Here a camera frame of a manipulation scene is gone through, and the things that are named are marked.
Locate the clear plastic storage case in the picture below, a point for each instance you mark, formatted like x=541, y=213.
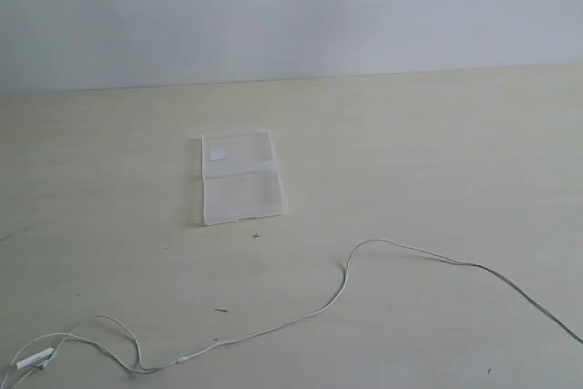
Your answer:
x=241, y=177

